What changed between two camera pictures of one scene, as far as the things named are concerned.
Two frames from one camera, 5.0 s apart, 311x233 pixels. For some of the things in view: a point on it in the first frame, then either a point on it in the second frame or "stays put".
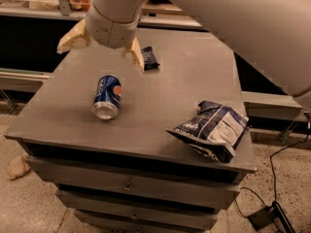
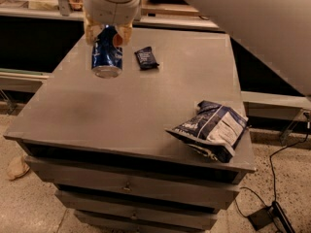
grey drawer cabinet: [128, 174] stays put
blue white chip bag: [215, 129] stays put
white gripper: [108, 31] → [112, 12]
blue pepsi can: [107, 98] → [107, 58]
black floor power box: [273, 214] stays put
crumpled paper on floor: [17, 167] stays put
